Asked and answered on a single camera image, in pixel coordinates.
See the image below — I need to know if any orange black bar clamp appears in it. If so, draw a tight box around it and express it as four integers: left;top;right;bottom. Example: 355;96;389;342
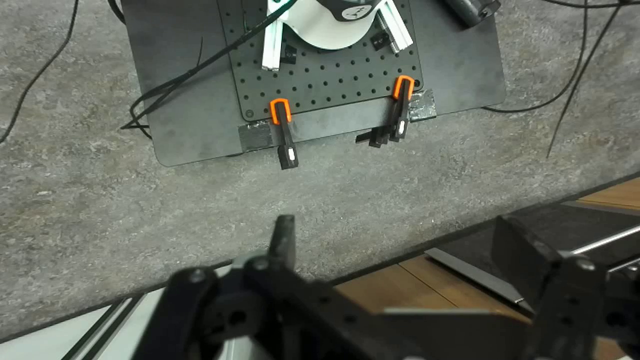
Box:
355;75;415;151
268;96;300;170

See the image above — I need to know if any aluminium extrusion bar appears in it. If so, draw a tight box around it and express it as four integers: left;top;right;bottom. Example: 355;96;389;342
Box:
378;0;415;57
259;0;290;75

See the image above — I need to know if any black cable bundle on plate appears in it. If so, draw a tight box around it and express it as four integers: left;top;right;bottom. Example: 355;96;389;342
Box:
118;0;298;133

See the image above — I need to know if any thin black floor cable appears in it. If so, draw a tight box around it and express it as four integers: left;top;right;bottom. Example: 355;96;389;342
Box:
0;0;80;146

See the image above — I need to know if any black perforated breadboard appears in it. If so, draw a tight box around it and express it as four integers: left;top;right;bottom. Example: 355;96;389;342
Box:
215;0;426;127

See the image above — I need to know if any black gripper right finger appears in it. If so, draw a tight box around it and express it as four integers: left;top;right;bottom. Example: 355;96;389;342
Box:
497;216;640;360

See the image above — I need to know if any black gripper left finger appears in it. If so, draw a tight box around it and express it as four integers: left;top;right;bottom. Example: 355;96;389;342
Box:
136;214;336;360

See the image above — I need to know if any thin black cable pair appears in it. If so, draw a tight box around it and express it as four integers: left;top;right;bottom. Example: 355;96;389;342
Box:
481;0;640;158

